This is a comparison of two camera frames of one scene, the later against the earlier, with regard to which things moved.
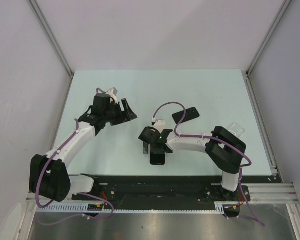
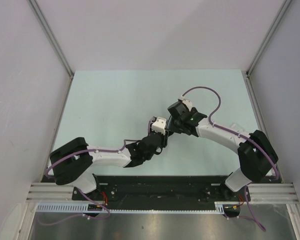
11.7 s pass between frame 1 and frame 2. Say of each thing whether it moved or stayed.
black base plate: stayed
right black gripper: moved
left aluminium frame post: stayed
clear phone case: stayed
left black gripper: moved
